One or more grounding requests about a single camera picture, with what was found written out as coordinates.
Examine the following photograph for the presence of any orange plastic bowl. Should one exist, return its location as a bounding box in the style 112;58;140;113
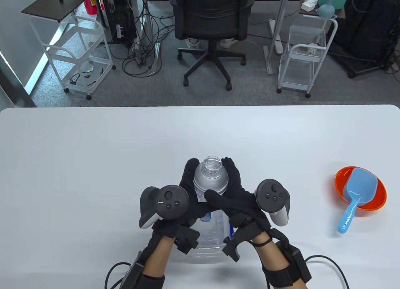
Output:
334;166;387;211

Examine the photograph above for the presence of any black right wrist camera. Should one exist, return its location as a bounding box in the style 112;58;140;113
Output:
222;236;242;262

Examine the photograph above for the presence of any white wire cart with mug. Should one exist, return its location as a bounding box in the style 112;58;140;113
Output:
277;14;338;98

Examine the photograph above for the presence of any person's left forearm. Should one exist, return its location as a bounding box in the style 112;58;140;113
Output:
142;236;176;277

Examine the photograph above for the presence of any pile of ice cubes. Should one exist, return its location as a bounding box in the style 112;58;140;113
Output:
200;225;226;246

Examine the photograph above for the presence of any person's right forearm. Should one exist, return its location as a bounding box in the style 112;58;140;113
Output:
252;230;292;272

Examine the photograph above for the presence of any person's left hand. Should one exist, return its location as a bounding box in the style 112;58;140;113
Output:
152;159;217;256

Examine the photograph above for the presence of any grey pillar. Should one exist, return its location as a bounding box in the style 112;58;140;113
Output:
0;51;37;108

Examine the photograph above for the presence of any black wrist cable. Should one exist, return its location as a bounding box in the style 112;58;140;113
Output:
105;262;132;289
305;255;350;289

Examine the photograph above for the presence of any clear container with blue latches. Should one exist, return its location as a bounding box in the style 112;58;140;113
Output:
187;208;235;264

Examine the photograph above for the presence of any brown side table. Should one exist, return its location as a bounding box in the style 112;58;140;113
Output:
298;0;346;19

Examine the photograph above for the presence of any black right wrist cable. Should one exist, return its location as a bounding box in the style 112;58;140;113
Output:
305;255;350;289

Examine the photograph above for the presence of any black left wrist sensor box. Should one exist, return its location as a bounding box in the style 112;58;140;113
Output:
120;251;165;289

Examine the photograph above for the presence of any black computer tower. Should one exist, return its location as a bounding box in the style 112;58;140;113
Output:
101;0;138;48

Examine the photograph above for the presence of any dark brown board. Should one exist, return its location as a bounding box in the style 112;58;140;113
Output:
21;0;95;23

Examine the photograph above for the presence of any white power strip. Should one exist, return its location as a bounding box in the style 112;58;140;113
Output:
268;18;283;55

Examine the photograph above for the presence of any white black controller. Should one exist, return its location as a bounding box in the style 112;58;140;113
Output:
256;179;290;227
139;185;190;229

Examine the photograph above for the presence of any black right wrist sensor box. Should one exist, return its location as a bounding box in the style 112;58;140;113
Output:
262;242;312;289

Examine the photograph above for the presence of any black office chair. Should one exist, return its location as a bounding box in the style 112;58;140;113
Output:
170;0;255;91

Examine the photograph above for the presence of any bundle of black cables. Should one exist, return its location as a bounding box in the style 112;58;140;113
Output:
109;0;177;78

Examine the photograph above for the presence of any silver rail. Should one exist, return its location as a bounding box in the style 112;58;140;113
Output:
149;41;162;76

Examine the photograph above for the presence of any clear plastic shaker lid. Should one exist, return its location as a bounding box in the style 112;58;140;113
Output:
193;156;229;196

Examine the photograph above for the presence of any blue plastic scoop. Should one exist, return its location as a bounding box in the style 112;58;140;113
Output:
337;168;378;234

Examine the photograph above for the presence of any light blue vase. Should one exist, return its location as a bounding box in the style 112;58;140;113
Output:
316;0;336;18

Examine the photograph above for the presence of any black wrist sensor box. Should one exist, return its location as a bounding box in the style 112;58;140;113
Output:
262;242;312;289
120;251;165;289

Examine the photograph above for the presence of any black covered equipment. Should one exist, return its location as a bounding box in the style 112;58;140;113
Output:
328;0;400;79

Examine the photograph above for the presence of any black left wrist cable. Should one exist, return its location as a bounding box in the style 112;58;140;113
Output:
105;262;132;289

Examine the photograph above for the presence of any person's right hand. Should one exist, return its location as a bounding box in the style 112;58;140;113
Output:
205;157;273;240

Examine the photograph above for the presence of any white desk leg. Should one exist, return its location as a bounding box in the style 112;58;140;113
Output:
263;0;298;75

